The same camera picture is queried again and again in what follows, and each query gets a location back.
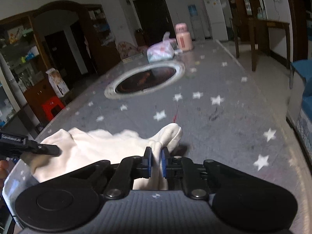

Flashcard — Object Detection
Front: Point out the dark wooden side table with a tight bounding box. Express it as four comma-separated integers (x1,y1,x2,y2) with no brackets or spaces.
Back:
231,18,291,72

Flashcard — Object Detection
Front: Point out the cream white garment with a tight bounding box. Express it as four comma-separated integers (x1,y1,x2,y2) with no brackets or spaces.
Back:
22,123,183,190

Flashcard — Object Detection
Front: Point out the pink thermos jug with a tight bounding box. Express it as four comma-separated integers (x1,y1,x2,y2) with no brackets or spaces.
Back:
175,23,194,52

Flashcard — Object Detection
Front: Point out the tissue pack in plastic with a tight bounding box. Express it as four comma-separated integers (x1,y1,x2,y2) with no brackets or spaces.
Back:
146,32,175,63

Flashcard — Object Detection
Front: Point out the white refrigerator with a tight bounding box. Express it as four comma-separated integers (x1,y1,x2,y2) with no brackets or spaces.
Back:
204,0,229,41

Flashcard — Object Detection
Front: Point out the dark wooden door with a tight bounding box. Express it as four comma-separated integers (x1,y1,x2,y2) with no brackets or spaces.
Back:
133,0,176,46

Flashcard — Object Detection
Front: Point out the pink patterned child seat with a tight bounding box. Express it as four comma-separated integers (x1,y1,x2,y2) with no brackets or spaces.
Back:
117,41,149,60

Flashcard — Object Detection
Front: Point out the dark wooden shelf cabinet left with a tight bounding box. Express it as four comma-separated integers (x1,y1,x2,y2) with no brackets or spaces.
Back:
0,0,123,132

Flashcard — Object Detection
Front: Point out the white milk carton box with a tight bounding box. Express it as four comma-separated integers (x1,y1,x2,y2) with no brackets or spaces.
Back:
45,68,69,98

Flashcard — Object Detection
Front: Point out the blue covered sofa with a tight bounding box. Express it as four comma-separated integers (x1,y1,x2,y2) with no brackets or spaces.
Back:
286,60,311,161

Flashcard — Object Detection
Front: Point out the red plastic stool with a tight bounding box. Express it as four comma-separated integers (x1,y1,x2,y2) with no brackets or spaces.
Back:
41,96,65,121

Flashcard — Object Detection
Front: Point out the dark wooden display cabinet right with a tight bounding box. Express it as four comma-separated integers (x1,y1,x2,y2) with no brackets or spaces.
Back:
228,0,267,24

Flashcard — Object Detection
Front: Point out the round black induction cooker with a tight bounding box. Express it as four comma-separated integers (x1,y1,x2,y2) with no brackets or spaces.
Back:
104,60,186,99

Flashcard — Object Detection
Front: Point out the water dispenser with blue bottle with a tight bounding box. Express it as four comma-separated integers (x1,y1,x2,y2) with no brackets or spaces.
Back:
188,5,205,41

